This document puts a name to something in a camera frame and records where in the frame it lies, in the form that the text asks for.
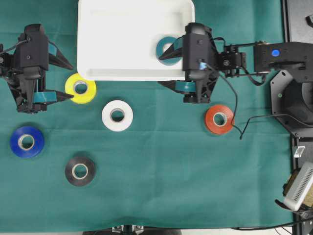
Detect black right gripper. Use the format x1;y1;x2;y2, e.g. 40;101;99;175
158;36;218;103

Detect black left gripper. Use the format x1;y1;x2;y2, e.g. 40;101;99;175
0;23;75;115

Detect yellow tape roll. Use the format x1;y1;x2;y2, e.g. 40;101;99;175
65;73;97;104

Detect teal tape roll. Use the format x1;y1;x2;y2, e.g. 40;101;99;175
156;36;181;66

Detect white tape roll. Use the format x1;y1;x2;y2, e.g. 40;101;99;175
102;100;134;132

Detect blue tape roll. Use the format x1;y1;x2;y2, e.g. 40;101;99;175
10;126;45;159

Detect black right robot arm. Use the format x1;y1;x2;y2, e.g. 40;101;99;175
157;23;313;138

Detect white plastic case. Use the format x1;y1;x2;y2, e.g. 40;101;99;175
77;0;195;81

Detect red tape roll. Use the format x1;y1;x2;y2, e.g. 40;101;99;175
204;104;234;135

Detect black tape roll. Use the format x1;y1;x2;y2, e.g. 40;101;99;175
65;156;96;187

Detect green table cloth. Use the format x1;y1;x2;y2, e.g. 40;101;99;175
0;0;294;233

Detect white perforated box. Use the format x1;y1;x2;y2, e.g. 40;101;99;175
284;162;313;212

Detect black camera cable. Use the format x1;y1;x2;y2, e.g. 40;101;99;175
200;62;294;141

